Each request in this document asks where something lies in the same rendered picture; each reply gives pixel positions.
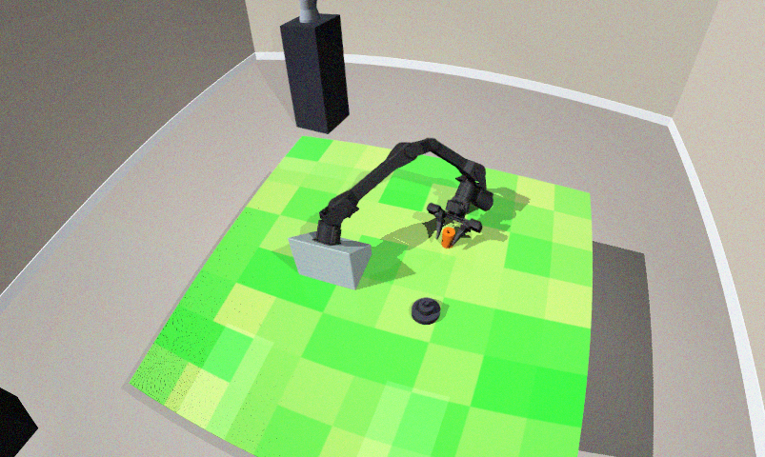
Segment orange knob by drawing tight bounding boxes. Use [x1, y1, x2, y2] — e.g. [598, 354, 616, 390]
[441, 228, 455, 249]

